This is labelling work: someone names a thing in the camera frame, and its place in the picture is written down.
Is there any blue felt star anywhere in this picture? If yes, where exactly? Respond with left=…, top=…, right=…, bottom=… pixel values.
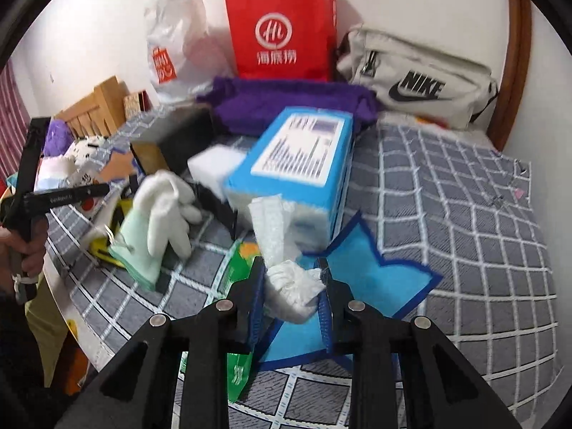
left=255, top=212, right=442, bottom=371

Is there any grey checked tablecloth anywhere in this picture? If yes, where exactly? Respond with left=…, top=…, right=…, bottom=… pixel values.
left=45, top=113, right=565, bottom=425

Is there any brown wooden door frame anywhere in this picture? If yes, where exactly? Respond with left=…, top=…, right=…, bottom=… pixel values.
left=487, top=0, right=532, bottom=151

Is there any yellow mesh pouch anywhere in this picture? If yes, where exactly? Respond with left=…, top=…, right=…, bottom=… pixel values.
left=83, top=198, right=133, bottom=268

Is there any wooden headboard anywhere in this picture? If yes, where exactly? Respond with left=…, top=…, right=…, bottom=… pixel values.
left=55, top=75, right=128, bottom=138

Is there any white tissue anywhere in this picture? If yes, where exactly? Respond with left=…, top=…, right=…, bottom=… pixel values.
left=265, top=261, right=325, bottom=324

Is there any white Miniso plastic bag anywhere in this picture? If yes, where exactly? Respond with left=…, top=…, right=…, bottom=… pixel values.
left=143, top=0, right=233, bottom=105

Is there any purple fleece towel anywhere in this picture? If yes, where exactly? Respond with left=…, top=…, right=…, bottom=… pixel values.
left=196, top=77, right=381, bottom=137

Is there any dark green tea tin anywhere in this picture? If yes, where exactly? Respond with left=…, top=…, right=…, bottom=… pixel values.
left=130, top=105, right=216, bottom=175

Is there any purple plush toy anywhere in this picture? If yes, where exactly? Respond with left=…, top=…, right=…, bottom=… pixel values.
left=43, top=118, right=75, bottom=158

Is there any person's left hand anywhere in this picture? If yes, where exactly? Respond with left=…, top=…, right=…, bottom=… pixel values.
left=0, top=216, right=49, bottom=296

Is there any white glove with green cuff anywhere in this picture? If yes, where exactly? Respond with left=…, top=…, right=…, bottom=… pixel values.
left=109, top=171, right=203, bottom=291

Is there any blue tissue pack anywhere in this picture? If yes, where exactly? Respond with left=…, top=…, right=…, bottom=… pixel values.
left=224, top=107, right=353, bottom=252

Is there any green snack packet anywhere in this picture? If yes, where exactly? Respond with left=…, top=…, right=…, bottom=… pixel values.
left=173, top=254, right=261, bottom=414

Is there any grey Nike waist bag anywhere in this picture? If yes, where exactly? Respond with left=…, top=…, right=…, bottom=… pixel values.
left=337, top=25, right=498, bottom=130

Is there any brown felt star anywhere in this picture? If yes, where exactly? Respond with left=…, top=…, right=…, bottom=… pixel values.
left=94, top=149, right=137, bottom=183

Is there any white spotted plush toy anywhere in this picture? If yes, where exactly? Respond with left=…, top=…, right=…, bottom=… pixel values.
left=64, top=135, right=106, bottom=169

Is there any brown patterned gift box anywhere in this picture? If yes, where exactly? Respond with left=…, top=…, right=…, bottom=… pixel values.
left=123, top=90, right=152, bottom=120

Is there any red paper shopping bag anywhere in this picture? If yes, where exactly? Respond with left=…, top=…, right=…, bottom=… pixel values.
left=225, top=0, right=336, bottom=82

